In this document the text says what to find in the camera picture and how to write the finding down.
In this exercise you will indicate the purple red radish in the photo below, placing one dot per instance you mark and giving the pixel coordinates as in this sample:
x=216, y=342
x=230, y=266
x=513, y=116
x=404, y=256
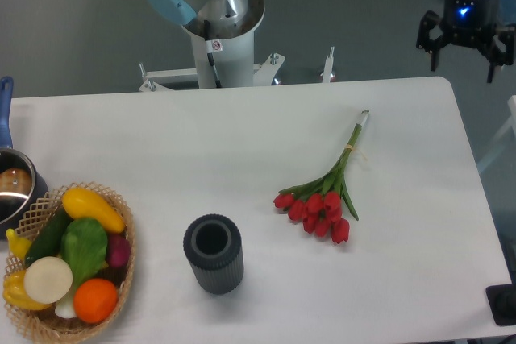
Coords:
x=118, y=251

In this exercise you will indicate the orange fruit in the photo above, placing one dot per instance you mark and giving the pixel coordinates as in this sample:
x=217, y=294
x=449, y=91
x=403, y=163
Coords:
x=95, y=300

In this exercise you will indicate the black device at edge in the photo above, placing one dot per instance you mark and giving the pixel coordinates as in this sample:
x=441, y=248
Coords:
x=501, y=300

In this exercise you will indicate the green lettuce leaf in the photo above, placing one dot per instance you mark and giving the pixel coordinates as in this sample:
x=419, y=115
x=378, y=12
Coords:
x=83, y=248

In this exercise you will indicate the dark grey ribbed vase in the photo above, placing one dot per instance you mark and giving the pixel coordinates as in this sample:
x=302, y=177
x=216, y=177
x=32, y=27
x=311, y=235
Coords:
x=213, y=246

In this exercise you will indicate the woven wicker basket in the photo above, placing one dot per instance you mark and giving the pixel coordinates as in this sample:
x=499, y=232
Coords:
x=45, y=326

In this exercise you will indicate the white round onion slice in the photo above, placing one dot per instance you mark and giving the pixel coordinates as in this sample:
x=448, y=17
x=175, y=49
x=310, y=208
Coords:
x=48, y=280

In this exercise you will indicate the blue handled saucepan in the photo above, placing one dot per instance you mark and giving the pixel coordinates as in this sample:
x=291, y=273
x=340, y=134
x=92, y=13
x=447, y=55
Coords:
x=21, y=184

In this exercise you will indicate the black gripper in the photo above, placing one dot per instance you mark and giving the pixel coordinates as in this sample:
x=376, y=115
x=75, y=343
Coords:
x=469, y=23

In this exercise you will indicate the dark green cucumber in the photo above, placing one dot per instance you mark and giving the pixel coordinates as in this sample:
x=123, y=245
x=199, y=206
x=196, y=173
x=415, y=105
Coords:
x=48, y=241

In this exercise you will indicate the white frame at right edge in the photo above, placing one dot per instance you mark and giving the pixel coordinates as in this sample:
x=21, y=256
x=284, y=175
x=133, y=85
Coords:
x=500, y=141

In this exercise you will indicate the yellow squash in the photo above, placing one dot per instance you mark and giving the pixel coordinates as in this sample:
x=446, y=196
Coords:
x=81, y=203

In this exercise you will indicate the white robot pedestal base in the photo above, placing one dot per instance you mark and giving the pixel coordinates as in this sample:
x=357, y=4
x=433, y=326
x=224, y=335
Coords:
x=219, y=63

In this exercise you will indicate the yellow bell pepper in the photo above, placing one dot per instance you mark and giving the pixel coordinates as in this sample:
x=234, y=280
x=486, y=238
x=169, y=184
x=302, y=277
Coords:
x=14, y=293

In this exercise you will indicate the red tulip bouquet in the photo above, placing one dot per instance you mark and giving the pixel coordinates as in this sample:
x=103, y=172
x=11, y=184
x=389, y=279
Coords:
x=318, y=204

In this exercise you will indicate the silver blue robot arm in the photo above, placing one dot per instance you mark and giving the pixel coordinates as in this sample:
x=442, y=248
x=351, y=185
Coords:
x=222, y=37

